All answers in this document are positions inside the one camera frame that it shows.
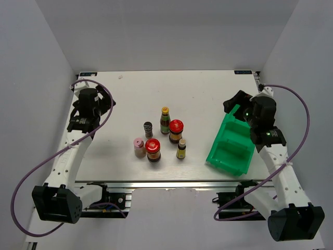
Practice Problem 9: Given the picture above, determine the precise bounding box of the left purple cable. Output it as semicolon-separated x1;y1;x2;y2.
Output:
10;79;114;238

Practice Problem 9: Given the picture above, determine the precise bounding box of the blue corner label right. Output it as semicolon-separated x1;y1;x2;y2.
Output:
234;70;253;74

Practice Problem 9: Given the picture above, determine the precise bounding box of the red-lid jar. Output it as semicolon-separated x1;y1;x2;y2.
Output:
169;119;184;144
145;138;161;163

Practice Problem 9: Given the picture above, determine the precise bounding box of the blue corner label left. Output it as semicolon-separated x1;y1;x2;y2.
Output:
79;72;97;77

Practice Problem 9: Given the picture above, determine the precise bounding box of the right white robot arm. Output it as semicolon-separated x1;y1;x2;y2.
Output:
223;85;325;242

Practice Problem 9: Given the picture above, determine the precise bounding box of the pink-lid spice jar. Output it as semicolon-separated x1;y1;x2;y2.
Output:
133;137;146;158

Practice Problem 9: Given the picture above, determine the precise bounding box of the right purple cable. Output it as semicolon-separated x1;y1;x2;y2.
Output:
213;83;311;221

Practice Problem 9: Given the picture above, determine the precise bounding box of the green plastic bin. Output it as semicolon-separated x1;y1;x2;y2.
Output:
206;105;254;176

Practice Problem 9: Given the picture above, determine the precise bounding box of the purple cable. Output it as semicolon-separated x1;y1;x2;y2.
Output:
10;79;114;238
213;83;311;221

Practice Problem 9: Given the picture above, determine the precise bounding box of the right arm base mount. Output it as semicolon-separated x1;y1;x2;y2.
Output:
212;180;268;221

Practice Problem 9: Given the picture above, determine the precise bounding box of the tall yellow-cap sauce bottle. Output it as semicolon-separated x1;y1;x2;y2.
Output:
160;107;171;134

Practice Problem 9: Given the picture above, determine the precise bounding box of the small beige-cap yellow-label bottle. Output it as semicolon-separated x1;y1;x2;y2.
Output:
176;139;186;159

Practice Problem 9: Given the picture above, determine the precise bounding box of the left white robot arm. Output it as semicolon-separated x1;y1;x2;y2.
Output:
32;83;115;224

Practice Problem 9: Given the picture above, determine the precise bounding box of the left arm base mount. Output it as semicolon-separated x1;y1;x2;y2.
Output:
73;182;132;219

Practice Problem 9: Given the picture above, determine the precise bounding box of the black-cap pepper shaker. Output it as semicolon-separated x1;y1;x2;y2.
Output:
144;121;153;139

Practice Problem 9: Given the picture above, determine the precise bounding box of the blue corner label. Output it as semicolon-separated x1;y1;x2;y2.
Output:
79;72;97;77
234;70;253;74

